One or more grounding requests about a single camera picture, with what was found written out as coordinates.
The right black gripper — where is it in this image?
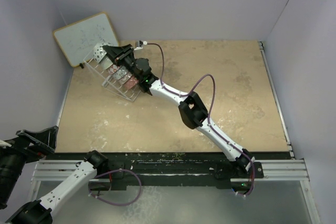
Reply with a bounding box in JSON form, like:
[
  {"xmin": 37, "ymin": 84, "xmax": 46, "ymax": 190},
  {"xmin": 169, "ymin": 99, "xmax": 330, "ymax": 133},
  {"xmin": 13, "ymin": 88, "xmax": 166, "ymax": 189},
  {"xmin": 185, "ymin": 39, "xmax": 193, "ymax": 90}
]
[{"xmin": 103, "ymin": 45, "xmax": 141, "ymax": 81}]

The blue white floral bowl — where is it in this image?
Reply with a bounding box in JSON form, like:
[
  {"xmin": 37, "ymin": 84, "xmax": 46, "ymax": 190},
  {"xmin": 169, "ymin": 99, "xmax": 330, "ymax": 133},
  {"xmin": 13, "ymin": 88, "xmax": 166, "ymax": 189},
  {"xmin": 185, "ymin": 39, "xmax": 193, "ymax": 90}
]
[{"xmin": 93, "ymin": 42, "xmax": 110, "ymax": 63}]

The green white patterned bowl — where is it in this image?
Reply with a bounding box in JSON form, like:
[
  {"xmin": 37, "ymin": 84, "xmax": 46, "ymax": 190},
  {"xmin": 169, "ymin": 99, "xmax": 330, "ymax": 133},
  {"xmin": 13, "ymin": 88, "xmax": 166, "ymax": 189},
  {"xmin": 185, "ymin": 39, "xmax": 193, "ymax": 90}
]
[{"xmin": 99, "ymin": 55, "xmax": 113, "ymax": 70}]

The red white patterned bowl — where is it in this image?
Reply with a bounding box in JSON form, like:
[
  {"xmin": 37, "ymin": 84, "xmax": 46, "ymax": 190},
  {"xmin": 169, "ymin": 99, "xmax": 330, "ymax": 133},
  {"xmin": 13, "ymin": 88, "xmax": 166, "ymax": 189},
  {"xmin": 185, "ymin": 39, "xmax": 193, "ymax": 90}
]
[{"xmin": 107, "ymin": 64, "xmax": 121, "ymax": 75}]

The grey black patterned bowl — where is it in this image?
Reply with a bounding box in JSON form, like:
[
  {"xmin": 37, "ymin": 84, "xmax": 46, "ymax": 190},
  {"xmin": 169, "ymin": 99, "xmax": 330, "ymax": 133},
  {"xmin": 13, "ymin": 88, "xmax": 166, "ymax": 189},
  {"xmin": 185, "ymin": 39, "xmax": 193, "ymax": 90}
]
[{"xmin": 113, "ymin": 67, "xmax": 128, "ymax": 80}]

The brown white patterned bowl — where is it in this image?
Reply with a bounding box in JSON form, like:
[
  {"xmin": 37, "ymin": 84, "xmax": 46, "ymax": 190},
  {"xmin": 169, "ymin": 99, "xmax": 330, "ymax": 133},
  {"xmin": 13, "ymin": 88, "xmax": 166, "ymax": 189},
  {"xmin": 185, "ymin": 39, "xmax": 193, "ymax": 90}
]
[{"xmin": 119, "ymin": 72, "xmax": 132, "ymax": 85}]

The pink red patterned bowl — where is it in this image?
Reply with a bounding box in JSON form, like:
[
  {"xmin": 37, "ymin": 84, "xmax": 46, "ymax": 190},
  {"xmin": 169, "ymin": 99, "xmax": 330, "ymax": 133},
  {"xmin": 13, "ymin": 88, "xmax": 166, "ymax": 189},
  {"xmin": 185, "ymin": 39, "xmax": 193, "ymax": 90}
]
[{"xmin": 123, "ymin": 77, "xmax": 139, "ymax": 90}]

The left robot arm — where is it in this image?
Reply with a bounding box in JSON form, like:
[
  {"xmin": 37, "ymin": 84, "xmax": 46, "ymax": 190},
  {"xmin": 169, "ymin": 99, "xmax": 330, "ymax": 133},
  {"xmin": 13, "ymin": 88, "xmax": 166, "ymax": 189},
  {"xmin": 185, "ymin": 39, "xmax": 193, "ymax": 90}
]
[{"xmin": 1, "ymin": 126, "xmax": 108, "ymax": 223}]

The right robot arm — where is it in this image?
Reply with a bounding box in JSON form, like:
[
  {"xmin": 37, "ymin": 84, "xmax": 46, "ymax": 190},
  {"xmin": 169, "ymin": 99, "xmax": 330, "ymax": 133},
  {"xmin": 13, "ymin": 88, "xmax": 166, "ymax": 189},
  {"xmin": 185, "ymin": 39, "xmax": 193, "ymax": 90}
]
[{"xmin": 102, "ymin": 44, "xmax": 255, "ymax": 177}]

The white wire dish rack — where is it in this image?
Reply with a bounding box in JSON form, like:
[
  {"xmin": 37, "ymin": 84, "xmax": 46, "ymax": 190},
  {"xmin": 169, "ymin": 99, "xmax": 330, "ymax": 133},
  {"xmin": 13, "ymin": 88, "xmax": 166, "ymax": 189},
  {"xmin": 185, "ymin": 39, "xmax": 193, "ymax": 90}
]
[{"xmin": 83, "ymin": 40, "xmax": 140, "ymax": 102}]

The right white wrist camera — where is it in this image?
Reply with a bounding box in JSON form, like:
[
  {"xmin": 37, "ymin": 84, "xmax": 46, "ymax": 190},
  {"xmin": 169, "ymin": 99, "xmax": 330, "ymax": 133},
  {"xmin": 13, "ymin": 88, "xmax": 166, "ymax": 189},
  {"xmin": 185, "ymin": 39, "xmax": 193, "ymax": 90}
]
[{"xmin": 134, "ymin": 40, "xmax": 148, "ymax": 51}]

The whiteboard with wooden frame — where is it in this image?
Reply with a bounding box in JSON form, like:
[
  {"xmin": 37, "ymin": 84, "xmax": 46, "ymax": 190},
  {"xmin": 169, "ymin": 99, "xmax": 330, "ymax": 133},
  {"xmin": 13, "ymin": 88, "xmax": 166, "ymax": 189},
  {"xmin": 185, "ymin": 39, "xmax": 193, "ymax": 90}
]
[{"xmin": 53, "ymin": 12, "xmax": 119, "ymax": 68}]

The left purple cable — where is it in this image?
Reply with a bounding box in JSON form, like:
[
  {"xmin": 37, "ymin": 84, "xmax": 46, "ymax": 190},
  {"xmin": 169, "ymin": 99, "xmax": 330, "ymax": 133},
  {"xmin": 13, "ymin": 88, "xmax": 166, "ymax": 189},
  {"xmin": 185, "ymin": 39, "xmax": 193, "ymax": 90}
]
[{"xmin": 88, "ymin": 168, "xmax": 144, "ymax": 206}]

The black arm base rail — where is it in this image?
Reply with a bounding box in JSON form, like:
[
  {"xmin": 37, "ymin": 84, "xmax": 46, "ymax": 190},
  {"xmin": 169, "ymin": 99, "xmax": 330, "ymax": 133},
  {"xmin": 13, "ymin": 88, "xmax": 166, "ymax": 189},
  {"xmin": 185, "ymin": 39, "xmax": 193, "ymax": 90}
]
[{"xmin": 51, "ymin": 152, "xmax": 292, "ymax": 190}]

